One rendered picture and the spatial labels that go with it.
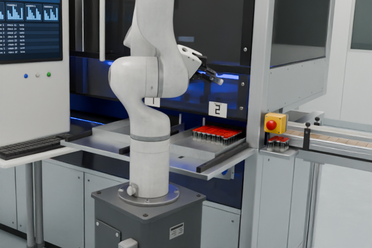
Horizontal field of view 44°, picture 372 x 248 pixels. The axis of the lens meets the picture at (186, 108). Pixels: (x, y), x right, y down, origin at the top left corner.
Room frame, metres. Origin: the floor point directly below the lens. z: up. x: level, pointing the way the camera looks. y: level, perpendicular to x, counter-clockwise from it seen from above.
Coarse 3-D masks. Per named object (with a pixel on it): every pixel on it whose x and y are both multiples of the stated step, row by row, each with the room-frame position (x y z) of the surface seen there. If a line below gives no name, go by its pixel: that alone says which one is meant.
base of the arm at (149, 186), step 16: (144, 144) 1.29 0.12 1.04; (160, 144) 1.30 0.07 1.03; (144, 160) 1.29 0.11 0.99; (160, 160) 1.30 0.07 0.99; (144, 176) 1.29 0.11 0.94; (160, 176) 1.30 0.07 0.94; (128, 192) 1.30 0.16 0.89; (144, 192) 1.29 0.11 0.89; (160, 192) 1.30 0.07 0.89; (176, 192) 1.35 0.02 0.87
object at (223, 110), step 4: (212, 104) 1.94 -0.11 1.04; (216, 104) 1.93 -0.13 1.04; (220, 104) 1.92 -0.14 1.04; (224, 104) 1.91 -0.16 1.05; (212, 108) 1.94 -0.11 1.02; (220, 108) 1.92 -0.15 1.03; (224, 108) 1.91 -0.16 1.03; (212, 112) 1.94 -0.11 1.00; (216, 112) 1.93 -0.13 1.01; (220, 112) 1.92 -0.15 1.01; (224, 112) 1.91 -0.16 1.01; (220, 116) 1.92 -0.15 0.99; (224, 116) 1.91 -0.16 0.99
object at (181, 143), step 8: (192, 128) 2.00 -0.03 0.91; (176, 136) 1.89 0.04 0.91; (184, 136) 1.94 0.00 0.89; (176, 144) 1.84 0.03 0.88; (184, 144) 1.85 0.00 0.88; (192, 144) 1.85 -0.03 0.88; (200, 144) 1.86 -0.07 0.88; (208, 144) 1.86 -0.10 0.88; (232, 144) 1.76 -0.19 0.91; (176, 152) 1.72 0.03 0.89; (184, 152) 1.70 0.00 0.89; (192, 152) 1.68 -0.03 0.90; (200, 152) 1.67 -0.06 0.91; (208, 152) 1.65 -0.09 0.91; (216, 152) 1.65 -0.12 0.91; (224, 152) 1.70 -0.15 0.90; (208, 160) 1.65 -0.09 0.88
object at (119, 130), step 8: (120, 120) 2.10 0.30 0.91; (128, 120) 2.15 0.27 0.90; (96, 128) 1.93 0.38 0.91; (104, 128) 2.01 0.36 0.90; (112, 128) 2.05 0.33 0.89; (120, 128) 2.08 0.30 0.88; (128, 128) 2.08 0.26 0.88; (176, 128) 2.04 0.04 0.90; (96, 136) 1.93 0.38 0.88; (104, 136) 1.91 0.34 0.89; (112, 136) 1.89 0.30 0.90; (120, 136) 1.86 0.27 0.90; (128, 136) 1.84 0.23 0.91
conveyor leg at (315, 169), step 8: (304, 160) 1.85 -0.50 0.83; (312, 168) 1.85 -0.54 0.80; (320, 168) 1.85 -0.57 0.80; (312, 176) 1.85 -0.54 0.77; (320, 176) 1.85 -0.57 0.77; (312, 184) 1.85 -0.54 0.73; (320, 184) 1.86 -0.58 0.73; (312, 192) 1.85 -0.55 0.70; (312, 200) 1.85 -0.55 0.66; (312, 208) 1.85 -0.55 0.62; (312, 216) 1.84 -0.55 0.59; (304, 224) 1.87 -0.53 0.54; (312, 224) 1.84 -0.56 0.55; (304, 232) 1.86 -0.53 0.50; (312, 232) 1.85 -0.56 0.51; (304, 240) 1.86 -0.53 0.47; (312, 240) 1.85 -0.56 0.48
